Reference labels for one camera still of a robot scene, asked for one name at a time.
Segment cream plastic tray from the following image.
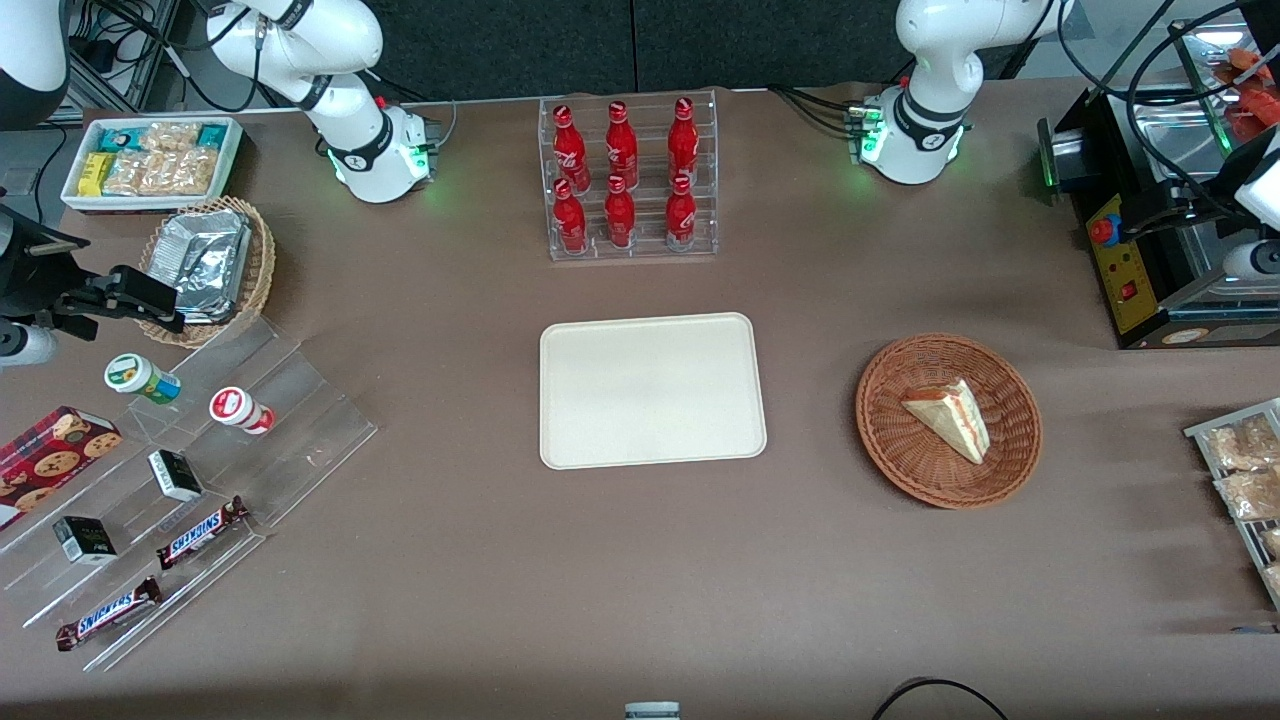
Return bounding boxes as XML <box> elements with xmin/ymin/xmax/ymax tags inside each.
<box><xmin>539</xmin><ymin>312</ymin><xmax>768</xmax><ymax>471</ymax></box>

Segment silver foil package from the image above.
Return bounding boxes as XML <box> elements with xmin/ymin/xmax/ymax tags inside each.
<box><xmin>150</xmin><ymin>208</ymin><xmax>252</xmax><ymax>293</ymax></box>
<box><xmin>176</xmin><ymin>284</ymin><xmax>244</xmax><ymax>325</ymax></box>

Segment black looped cable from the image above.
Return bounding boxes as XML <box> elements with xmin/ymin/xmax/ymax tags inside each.
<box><xmin>869</xmin><ymin>677</ymin><xmax>1012</xmax><ymax>720</ymax></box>

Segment green lidded white cup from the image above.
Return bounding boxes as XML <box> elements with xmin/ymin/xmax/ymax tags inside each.
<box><xmin>104</xmin><ymin>353</ymin><xmax>184</xmax><ymax>407</ymax></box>

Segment red cookie box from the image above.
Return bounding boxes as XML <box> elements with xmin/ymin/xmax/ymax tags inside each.
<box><xmin>0</xmin><ymin>405</ymin><xmax>124</xmax><ymax>532</ymax></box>

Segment black food warmer cabinet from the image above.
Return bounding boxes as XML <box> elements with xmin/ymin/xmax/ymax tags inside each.
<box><xmin>1037</xmin><ymin>18</ymin><xmax>1280</xmax><ymax>350</ymax></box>

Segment light wicker basket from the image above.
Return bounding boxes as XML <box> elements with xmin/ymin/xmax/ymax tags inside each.
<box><xmin>136</xmin><ymin>196</ymin><xmax>277</xmax><ymax>350</ymax></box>

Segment aluminium frame with cables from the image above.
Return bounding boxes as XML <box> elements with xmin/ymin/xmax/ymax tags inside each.
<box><xmin>66</xmin><ymin>0</ymin><xmax>206</xmax><ymax>116</ymax></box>

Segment brown round wicker basket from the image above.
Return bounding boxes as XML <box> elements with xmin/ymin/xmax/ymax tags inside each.
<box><xmin>855</xmin><ymin>333</ymin><xmax>1043</xmax><ymax>510</ymax></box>

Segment snickers chocolate bar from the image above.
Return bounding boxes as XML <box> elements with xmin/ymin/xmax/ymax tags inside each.
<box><xmin>54</xmin><ymin>575</ymin><xmax>164</xmax><ymax>653</ymax></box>
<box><xmin>155</xmin><ymin>495</ymin><xmax>252</xmax><ymax>572</ymax></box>

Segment clear acrylic stepped stand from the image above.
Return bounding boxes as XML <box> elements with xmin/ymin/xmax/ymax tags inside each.
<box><xmin>0</xmin><ymin>315</ymin><xmax>379</xmax><ymax>674</ymax></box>

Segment clear acrylic bottle rack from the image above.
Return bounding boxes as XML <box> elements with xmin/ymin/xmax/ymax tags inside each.
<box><xmin>538</xmin><ymin>89</ymin><xmax>720</xmax><ymax>262</ymax></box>

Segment triangular sandwich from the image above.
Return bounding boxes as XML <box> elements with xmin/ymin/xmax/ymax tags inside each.
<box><xmin>901</xmin><ymin>377</ymin><xmax>992</xmax><ymax>467</ymax></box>

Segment red cola bottle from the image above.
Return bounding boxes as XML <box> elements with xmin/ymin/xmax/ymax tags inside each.
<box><xmin>668</xmin><ymin>96</ymin><xmax>700</xmax><ymax>181</ymax></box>
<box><xmin>665</xmin><ymin>173</ymin><xmax>698</xmax><ymax>251</ymax></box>
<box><xmin>605</xmin><ymin>100</ymin><xmax>639</xmax><ymax>183</ymax></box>
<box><xmin>552</xmin><ymin>104</ymin><xmax>588</xmax><ymax>186</ymax></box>
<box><xmin>604</xmin><ymin>175</ymin><xmax>637</xmax><ymax>250</ymax></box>
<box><xmin>553</xmin><ymin>179</ymin><xmax>589</xmax><ymax>255</ymax></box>

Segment white rectangular snack bin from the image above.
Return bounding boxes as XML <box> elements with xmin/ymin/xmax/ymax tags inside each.
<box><xmin>61</xmin><ymin>116</ymin><xmax>245</xmax><ymax>214</ymax></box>

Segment red sausages on skewers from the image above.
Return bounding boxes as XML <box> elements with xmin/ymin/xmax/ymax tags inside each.
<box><xmin>1222</xmin><ymin>46</ymin><xmax>1280</xmax><ymax>143</ymax></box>

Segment clear bag of nuts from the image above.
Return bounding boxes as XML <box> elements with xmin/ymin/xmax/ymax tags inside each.
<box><xmin>140</xmin><ymin>121</ymin><xmax>202</xmax><ymax>154</ymax></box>
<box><xmin>103</xmin><ymin>148</ymin><xmax>219</xmax><ymax>197</ymax></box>

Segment tray of packaged snacks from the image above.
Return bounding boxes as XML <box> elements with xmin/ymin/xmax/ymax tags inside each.
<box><xmin>1184</xmin><ymin>397</ymin><xmax>1280</xmax><ymax>612</ymax></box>

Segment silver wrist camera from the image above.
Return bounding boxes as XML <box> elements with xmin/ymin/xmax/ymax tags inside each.
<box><xmin>0</xmin><ymin>322</ymin><xmax>59</xmax><ymax>369</ymax></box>

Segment black base cable bundle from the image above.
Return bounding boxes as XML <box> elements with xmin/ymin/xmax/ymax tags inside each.
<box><xmin>768</xmin><ymin>83</ymin><xmax>863</xmax><ymax>138</ymax></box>

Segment steel warmer pan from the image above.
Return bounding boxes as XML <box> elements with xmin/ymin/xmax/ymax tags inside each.
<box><xmin>1133</xmin><ymin>112</ymin><xmax>1236</xmax><ymax>191</ymax></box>

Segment red lidded white cup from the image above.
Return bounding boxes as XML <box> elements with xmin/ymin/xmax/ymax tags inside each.
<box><xmin>208</xmin><ymin>386</ymin><xmax>277</xmax><ymax>437</ymax></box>

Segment small black box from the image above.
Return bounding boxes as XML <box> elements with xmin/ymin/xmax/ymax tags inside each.
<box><xmin>147</xmin><ymin>449</ymin><xmax>205</xmax><ymax>504</ymax></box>
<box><xmin>52</xmin><ymin>515</ymin><xmax>119</xmax><ymax>567</ymax></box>

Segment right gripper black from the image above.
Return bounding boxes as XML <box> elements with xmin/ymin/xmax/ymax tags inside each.
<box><xmin>0</xmin><ymin>205</ymin><xmax>188</xmax><ymax>340</ymax></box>

